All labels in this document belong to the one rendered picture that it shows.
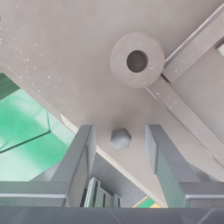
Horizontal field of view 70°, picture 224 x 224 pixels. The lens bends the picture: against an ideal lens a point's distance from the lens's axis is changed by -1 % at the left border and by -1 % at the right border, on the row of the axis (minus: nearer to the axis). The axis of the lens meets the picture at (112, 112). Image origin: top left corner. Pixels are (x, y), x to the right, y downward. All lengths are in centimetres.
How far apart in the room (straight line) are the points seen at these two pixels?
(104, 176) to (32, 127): 88
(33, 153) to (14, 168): 31
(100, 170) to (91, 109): 135
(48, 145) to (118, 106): 172
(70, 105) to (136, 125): 7
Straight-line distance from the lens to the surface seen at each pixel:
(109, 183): 157
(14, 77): 33
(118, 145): 15
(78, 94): 16
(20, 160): 210
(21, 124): 189
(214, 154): 19
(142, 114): 16
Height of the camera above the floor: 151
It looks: 73 degrees down
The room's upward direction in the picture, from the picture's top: 175 degrees counter-clockwise
